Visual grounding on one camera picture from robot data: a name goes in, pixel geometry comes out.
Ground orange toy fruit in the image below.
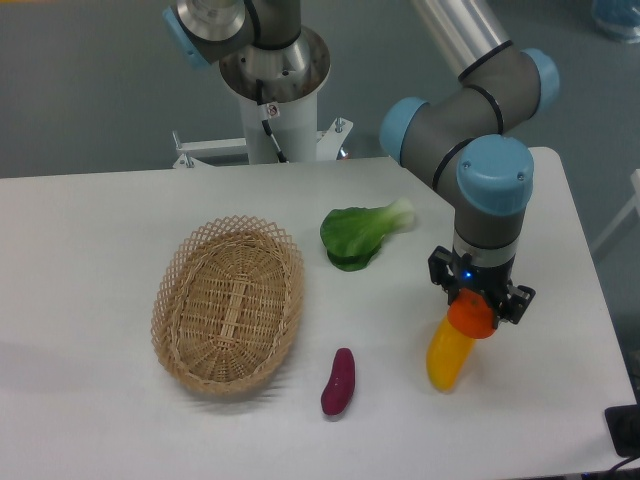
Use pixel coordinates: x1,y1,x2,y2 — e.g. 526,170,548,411
447,289,496,340

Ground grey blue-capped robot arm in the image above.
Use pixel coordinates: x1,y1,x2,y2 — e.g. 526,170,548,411
163,1,560,323

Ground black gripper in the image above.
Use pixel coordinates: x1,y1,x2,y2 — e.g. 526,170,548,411
428,246,536,328

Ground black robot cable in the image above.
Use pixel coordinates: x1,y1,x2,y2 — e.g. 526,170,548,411
255,78,290,164

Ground black device at table edge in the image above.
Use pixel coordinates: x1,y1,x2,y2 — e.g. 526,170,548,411
604,404,639,457

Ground woven wicker basket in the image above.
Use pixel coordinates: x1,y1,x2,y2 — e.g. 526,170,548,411
151,216,304,396

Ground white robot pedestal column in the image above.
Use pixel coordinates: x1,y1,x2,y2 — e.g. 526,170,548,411
238,93,317,164

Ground blue object in background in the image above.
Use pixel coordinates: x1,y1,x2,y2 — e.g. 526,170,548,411
591,0,639,44

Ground white pedestal base bracket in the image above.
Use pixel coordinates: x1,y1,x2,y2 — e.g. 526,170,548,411
172,117,354,169

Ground purple toy sweet potato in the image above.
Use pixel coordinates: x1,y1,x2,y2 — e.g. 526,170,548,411
320,348,356,417

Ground white frame at right edge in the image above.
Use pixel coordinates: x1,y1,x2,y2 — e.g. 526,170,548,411
590,169,639,261

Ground green toy bok choy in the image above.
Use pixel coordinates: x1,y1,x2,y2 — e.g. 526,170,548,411
320,198,415,272

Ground yellow toy banana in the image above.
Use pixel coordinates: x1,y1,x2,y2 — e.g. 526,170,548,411
425,315,476,392

